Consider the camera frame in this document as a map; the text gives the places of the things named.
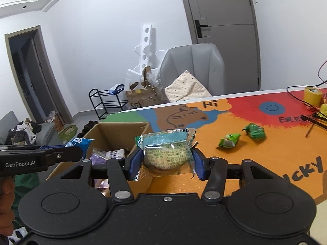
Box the grey chair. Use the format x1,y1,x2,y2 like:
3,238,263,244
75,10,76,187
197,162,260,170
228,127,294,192
156,43,227,103

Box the black cable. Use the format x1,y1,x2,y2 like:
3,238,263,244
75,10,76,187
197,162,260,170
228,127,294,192
286,80,327,113

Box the black wire shoe rack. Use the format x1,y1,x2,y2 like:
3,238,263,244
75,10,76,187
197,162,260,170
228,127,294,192
88,84,129,121

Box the green cloth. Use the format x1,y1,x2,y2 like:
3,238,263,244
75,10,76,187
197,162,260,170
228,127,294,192
14,173,39,225

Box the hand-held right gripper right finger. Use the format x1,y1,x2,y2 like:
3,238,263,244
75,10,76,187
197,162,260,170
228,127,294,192
192,148,275,199

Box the pile of clothes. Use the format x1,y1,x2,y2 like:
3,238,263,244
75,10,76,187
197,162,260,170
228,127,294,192
6,118,43,145

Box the grey sofa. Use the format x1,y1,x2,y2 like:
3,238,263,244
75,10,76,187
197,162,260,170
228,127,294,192
0,111,65,146

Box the brown box of clutter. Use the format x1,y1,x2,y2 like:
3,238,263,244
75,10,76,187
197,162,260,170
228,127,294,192
125,66,167,110

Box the red cable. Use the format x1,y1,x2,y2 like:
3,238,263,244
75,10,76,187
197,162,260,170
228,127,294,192
317,60,327,82

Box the blue snack packet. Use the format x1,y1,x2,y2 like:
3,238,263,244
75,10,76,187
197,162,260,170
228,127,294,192
65,137,95,159

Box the dark doorway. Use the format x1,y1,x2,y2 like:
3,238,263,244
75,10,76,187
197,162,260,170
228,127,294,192
4,25,75,126

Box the dotted cream cushion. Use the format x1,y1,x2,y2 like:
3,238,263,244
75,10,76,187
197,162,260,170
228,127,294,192
164,69,213,103

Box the light green snack packet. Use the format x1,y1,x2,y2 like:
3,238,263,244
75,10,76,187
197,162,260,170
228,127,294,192
217,133,242,149

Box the black shoes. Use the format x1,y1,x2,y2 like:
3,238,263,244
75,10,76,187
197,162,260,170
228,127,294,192
81,120,99,137

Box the dark green snack packet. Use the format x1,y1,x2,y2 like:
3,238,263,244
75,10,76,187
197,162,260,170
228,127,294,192
242,122,266,140

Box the white purple snack packet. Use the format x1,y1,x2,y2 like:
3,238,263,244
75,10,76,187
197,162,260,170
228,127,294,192
106,149,126,160

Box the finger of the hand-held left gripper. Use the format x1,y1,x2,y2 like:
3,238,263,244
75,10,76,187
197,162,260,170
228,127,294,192
45,146,84,163
0,145,67,151

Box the black door handle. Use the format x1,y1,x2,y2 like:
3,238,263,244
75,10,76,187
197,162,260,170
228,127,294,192
194,18,210,38

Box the black sticks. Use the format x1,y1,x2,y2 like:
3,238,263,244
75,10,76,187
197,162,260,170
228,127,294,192
301,115,327,127

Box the yellow tape roll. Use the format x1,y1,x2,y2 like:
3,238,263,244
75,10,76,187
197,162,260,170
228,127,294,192
303,87,324,107

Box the cardboard box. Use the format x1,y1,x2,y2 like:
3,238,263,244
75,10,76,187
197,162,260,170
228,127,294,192
46,122,154,197

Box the teal snack packet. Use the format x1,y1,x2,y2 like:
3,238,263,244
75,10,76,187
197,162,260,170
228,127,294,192
134,128,199,182

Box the dark pencil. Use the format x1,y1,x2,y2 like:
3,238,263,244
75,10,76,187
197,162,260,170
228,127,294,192
306,122,317,138

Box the blue white pouch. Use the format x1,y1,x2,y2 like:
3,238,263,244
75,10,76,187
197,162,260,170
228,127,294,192
107,83,125,95

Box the person's left hand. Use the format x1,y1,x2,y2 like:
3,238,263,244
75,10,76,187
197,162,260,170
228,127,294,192
0,177,16,236

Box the colourful printed table mat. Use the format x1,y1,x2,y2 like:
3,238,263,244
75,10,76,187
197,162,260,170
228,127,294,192
104,88,327,205

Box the white perforated rack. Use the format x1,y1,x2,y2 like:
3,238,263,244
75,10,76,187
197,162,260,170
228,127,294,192
124,24,169,93

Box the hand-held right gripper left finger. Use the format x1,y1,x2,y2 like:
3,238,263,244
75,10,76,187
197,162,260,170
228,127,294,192
60,148,143,200

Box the grey door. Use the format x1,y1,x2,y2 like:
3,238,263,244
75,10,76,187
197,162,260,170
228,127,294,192
177,0,261,95

